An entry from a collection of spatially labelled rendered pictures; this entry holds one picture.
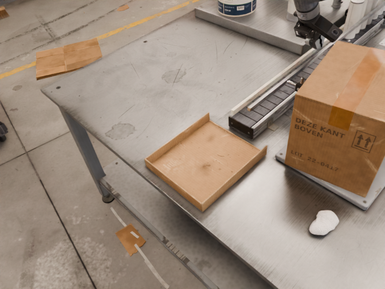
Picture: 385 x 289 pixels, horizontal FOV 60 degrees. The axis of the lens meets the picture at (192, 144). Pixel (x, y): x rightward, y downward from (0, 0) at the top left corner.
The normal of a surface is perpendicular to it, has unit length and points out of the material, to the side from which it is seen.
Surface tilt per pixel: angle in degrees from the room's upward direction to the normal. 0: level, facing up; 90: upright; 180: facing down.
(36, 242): 0
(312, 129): 90
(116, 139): 0
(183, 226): 1
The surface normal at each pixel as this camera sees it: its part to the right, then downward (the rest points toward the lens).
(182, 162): -0.09, -0.70
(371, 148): -0.58, 0.62
